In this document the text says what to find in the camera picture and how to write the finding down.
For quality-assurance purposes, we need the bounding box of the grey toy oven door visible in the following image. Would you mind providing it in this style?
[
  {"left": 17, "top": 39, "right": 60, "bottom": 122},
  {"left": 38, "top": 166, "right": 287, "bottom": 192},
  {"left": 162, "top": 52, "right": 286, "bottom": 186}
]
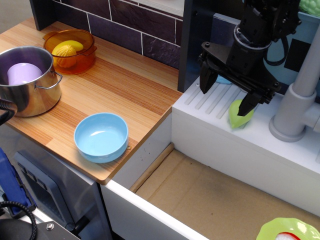
[{"left": 14, "top": 150, "right": 104, "bottom": 240}]

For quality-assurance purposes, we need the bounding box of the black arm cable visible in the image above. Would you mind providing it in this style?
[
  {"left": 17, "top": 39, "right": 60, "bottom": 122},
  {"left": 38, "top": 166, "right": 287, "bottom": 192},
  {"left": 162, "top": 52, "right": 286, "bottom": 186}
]
[{"left": 263, "top": 34, "right": 289, "bottom": 67}]

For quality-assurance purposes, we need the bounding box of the white toy sink unit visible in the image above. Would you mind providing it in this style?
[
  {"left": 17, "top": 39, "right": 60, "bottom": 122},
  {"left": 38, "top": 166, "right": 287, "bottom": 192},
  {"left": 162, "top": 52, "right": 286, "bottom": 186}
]
[{"left": 102, "top": 82, "right": 320, "bottom": 240}]

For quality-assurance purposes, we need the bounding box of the yellow toy lemon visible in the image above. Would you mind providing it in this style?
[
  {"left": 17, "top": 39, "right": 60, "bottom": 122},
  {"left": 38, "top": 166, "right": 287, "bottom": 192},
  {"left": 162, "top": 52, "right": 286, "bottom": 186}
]
[{"left": 52, "top": 45, "right": 77, "bottom": 69}]

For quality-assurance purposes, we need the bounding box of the stainless steel pot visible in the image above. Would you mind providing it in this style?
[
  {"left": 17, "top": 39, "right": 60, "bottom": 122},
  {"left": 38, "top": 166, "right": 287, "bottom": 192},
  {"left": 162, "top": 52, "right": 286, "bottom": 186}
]
[{"left": 0, "top": 46, "right": 63, "bottom": 117}]

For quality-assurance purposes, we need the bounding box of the lilac plastic cup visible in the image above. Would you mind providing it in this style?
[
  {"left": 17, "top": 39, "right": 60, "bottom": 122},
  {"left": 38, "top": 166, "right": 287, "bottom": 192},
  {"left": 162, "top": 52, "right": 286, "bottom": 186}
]
[{"left": 7, "top": 62, "right": 43, "bottom": 86}]

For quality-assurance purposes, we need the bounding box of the red white toy food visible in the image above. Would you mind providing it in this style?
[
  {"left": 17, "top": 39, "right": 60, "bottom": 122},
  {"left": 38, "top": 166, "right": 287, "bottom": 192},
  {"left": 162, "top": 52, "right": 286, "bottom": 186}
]
[{"left": 275, "top": 232, "right": 300, "bottom": 240}]

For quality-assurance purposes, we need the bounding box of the grey toy faucet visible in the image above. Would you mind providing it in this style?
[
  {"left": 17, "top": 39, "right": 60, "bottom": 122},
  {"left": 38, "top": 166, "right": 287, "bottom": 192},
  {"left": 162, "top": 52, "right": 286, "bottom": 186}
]
[{"left": 269, "top": 12, "right": 320, "bottom": 142}]

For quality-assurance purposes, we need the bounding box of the black braided cable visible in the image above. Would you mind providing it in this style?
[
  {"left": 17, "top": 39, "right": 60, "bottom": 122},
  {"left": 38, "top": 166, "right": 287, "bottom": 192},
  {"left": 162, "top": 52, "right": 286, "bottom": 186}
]
[{"left": 0, "top": 200, "right": 38, "bottom": 240}]

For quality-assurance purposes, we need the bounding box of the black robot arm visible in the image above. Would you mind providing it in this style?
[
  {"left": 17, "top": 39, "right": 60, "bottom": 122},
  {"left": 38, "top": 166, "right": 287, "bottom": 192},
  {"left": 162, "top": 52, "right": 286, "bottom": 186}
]
[{"left": 199, "top": 0, "right": 302, "bottom": 117}]

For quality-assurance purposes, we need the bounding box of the green plastic plate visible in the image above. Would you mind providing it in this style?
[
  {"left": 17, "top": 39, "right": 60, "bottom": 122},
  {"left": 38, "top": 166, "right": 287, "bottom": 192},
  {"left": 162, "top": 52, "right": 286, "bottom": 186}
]
[{"left": 256, "top": 217, "right": 320, "bottom": 240}]

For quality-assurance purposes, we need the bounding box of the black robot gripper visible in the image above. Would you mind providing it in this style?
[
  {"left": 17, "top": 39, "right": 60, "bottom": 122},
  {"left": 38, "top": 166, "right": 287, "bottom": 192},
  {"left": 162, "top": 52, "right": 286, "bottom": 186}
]
[{"left": 198, "top": 25, "right": 281, "bottom": 117}]

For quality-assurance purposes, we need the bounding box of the light green bumpy toy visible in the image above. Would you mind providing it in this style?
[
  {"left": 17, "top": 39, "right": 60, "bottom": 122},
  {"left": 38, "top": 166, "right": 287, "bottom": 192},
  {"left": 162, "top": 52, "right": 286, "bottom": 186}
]
[{"left": 299, "top": 0, "right": 320, "bottom": 17}]

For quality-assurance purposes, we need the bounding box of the light blue plastic bowl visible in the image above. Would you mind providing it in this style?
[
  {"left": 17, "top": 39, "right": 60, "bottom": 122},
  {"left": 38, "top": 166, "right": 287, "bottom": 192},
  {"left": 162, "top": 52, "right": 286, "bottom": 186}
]
[{"left": 73, "top": 112, "right": 129, "bottom": 164}]

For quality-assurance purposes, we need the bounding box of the orange transparent plastic pot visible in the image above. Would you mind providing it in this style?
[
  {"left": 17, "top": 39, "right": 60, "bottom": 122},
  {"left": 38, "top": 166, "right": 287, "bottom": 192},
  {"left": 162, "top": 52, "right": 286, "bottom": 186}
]
[{"left": 43, "top": 29, "right": 97, "bottom": 75}]

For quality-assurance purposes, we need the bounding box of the black metal bracket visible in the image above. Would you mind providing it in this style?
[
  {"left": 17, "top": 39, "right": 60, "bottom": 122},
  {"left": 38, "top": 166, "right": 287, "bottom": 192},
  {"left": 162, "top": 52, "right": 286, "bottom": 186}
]
[{"left": 0, "top": 219, "right": 79, "bottom": 240}]

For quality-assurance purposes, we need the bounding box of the green toy pear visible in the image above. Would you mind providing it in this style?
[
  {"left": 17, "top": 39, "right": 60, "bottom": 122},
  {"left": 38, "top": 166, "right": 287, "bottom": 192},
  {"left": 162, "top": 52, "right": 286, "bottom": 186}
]
[{"left": 228, "top": 99, "right": 254, "bottom": 129}]

